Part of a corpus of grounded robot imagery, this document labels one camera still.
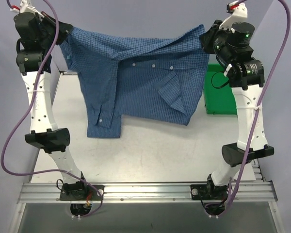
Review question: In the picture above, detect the aluminium front frame rail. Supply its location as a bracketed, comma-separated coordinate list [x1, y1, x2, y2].
[18, 182, 277, 204]

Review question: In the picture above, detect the blue checkered long sleeve shirt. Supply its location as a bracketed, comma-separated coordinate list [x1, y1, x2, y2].
[60, 25, 209, 138]

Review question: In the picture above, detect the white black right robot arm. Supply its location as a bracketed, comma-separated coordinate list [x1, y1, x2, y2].
[200, 20, 275, 199]

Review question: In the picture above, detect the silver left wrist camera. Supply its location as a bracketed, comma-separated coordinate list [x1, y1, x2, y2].
[10, 0, 37, 14]

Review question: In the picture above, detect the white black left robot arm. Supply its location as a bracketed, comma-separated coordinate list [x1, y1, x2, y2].
[14, 12, 88, 200]

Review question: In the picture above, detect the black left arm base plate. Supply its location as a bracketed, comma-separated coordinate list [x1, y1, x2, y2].
[59, 183, 102, 201]

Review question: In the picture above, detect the green plastic bin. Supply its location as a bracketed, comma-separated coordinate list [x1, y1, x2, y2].
[203, 64, 237, 115]

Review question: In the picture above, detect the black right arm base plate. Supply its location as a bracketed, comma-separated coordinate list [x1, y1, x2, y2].
[190, 184, 228, 201]

